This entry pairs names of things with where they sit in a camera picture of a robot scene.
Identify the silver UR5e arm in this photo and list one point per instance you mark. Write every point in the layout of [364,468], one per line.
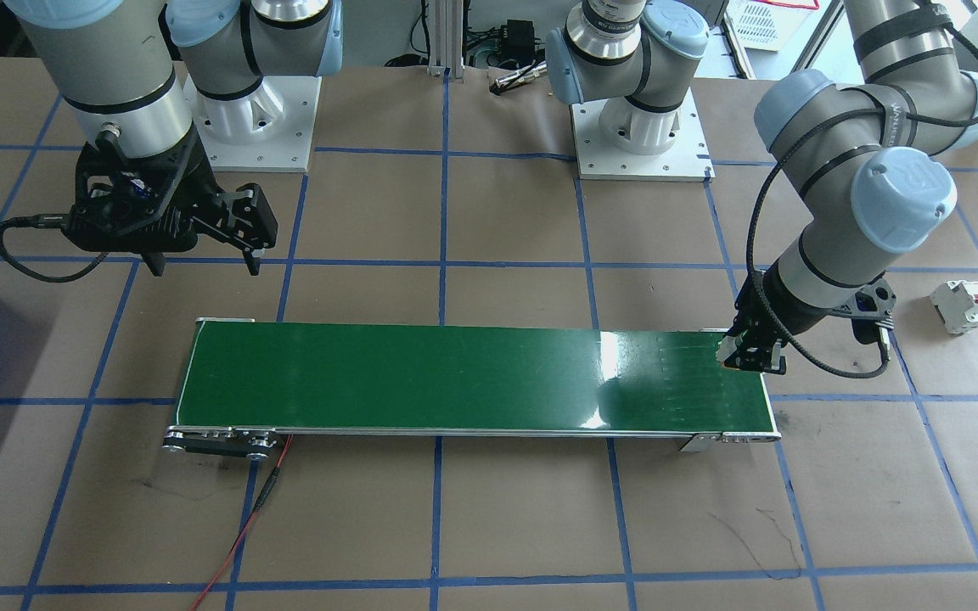
[879,195]
[107,76]

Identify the green conveyor belt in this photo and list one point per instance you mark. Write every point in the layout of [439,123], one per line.
[472,378]

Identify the silver cylindrical connector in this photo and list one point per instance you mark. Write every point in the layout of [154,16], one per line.
[519,79]

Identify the black power adapter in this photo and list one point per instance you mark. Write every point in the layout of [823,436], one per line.
[520,38]

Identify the white square base plate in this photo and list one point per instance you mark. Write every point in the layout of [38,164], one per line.
[285,144]
[625,167]

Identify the white circuit breaker red switch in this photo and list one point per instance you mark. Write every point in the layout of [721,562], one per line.
[956,310]

